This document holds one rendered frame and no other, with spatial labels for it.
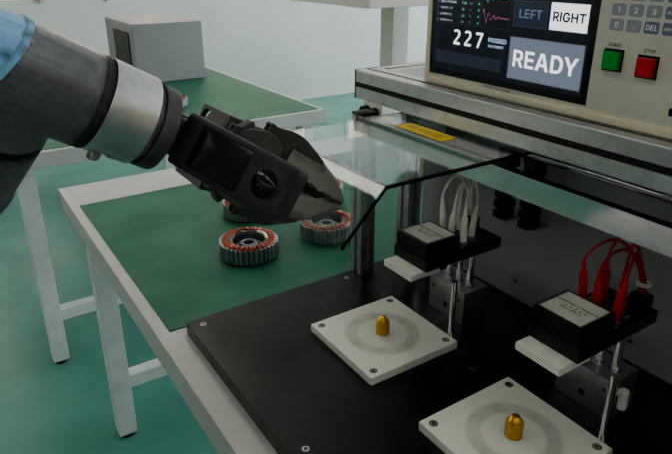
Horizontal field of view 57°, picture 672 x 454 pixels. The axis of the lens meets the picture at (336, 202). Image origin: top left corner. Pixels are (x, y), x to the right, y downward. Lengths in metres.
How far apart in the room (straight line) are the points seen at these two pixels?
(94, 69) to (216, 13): 5.04
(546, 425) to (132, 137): 0.55
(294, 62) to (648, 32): 5.31
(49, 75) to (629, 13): 0.53
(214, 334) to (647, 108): 0.63
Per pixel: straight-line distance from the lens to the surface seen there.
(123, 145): 0.50
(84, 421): 2.07
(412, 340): 0.89
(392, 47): 1.85
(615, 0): 0.71
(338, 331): 0.90
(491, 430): 0.76
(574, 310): 0.73
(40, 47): 0.48
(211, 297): 1.06
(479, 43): 0.83
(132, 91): 0.49
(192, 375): 0.90
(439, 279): 0.96
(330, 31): 6.07
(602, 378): 0.81
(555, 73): 0.75
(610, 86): 0.72
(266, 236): 1.18
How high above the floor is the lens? 1.28
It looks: 22 degrees down
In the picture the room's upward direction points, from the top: straight up
